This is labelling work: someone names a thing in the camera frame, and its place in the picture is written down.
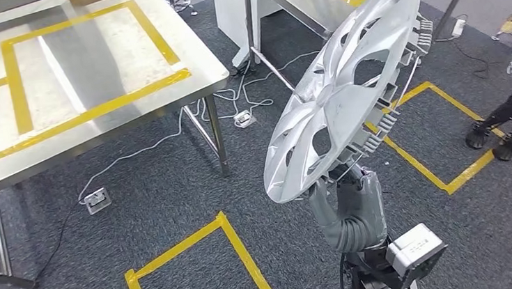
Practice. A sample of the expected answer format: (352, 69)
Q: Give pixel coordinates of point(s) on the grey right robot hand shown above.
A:
(357, 195)

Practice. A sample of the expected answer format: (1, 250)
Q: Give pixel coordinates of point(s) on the silver plastic wheel hubcap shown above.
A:
(344, 98)

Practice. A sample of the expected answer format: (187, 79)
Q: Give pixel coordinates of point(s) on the steel workbench table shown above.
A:
(299, 0)
(90, 51)

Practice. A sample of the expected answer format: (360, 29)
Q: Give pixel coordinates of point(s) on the yellow floor tape square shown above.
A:
(244, 251)
(424, 172)

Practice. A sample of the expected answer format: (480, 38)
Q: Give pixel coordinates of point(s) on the grey floor socket box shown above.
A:
(244, 119)
(98, 201)

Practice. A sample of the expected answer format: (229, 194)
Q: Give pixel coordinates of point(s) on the white power strip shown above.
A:
(459, 27)

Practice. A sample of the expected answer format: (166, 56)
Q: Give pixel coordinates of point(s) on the white cabinet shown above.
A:
(231, 16)

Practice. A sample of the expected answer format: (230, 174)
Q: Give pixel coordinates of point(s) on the chrome stool base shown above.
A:
(176, 0)

